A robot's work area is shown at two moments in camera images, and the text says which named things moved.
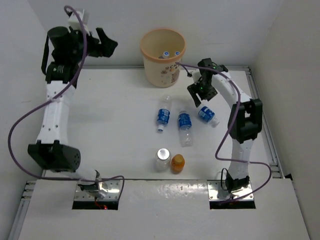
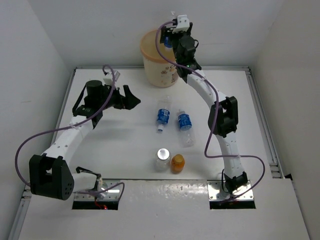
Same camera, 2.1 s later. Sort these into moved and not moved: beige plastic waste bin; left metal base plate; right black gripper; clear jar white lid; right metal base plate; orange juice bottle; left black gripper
Moved: right black gripper; left black gripper
Not moved: clear jar white lid; beige plastic waste bin; left metal base plate; right metal base plate; orange juice bottle
